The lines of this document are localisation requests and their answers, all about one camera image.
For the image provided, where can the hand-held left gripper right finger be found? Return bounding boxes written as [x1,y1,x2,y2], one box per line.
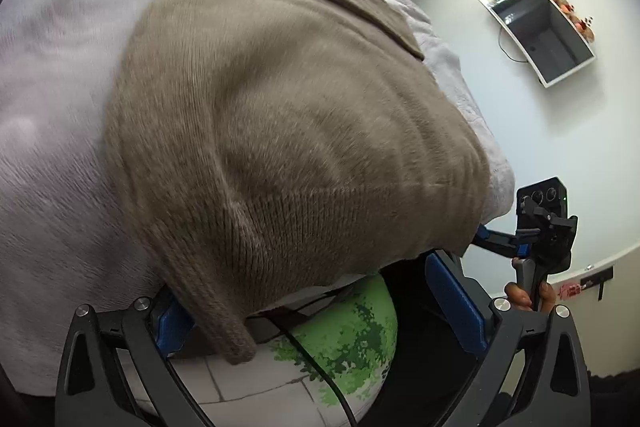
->
[424,249,592,427]

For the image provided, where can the black wall socket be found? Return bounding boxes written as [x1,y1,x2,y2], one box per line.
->
[580,265,615,303]

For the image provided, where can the white green printed shirt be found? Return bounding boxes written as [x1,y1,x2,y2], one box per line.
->
[169,274,401,427]

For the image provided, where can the black screen cable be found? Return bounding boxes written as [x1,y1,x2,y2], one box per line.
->
[497,26,529,64]

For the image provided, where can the person's black pants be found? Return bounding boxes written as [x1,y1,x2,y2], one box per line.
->
[357,257,503,427]

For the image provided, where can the thin black cable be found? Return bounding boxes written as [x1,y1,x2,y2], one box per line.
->
[247,299,359,427]

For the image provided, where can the person's right hand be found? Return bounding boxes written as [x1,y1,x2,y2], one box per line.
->
[504,281,557,313]

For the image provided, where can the brown knitted sweater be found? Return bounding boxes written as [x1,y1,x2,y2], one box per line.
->
[102,0,493,366]

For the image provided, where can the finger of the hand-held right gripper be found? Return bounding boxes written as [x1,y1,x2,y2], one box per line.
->
[472,223,541,259]

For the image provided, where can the wall-mounted screen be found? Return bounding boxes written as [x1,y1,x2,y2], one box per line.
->
[476,0,598,88]

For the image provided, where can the orange flower decoration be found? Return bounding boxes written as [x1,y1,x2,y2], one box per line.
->
[546,0,597,44]

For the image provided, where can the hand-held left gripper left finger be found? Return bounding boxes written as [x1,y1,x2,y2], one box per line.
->
[55,284,216,427]

